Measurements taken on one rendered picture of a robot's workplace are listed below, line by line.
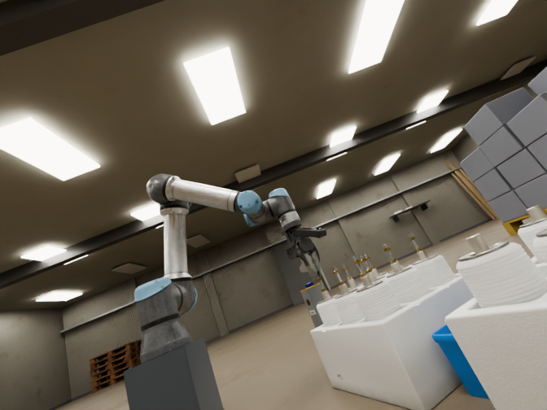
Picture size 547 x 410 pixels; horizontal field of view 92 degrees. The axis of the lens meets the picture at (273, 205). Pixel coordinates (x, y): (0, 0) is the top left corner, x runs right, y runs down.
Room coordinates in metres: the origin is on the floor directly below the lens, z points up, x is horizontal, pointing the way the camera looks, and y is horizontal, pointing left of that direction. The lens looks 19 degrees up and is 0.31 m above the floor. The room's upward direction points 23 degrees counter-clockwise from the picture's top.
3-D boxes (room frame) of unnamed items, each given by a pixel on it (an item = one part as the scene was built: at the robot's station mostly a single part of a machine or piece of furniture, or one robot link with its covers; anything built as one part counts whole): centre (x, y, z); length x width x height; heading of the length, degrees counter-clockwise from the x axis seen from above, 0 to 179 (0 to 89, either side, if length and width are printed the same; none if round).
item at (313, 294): (1.15, -0.01, 0.16); 0.07 x 0.07 x 0.31; 27
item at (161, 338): (0.87, 0.49, 0.35); 0.15 x 0.15 x 0.10
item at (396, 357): (0.93, -0.20, 0.09); 0.39 x 0.39 x 0.18; 27
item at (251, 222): (0.98, 0.07, 0.64); 0.11 x 0.11 x 0.08; 88
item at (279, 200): (0.99, -0.03, 0.64); 0.09 x 0.08 x 0.11; 88
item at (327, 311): (0.98, -0.04, 0.16); 0.10 x 0.10 x 0.18
